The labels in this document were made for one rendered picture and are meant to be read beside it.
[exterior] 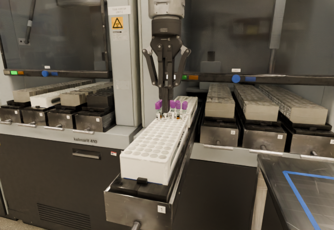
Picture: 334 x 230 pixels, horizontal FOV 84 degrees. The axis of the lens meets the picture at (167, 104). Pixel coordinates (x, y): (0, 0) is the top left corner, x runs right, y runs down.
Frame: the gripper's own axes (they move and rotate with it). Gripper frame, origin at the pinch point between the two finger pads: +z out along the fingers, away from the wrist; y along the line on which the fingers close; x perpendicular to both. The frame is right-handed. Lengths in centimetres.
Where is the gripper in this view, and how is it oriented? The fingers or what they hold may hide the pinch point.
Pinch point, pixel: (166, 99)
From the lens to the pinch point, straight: 51.4
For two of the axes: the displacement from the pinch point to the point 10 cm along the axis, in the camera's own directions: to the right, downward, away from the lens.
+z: -0.1, 9.7, 2.5
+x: 2.5, -2.4, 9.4
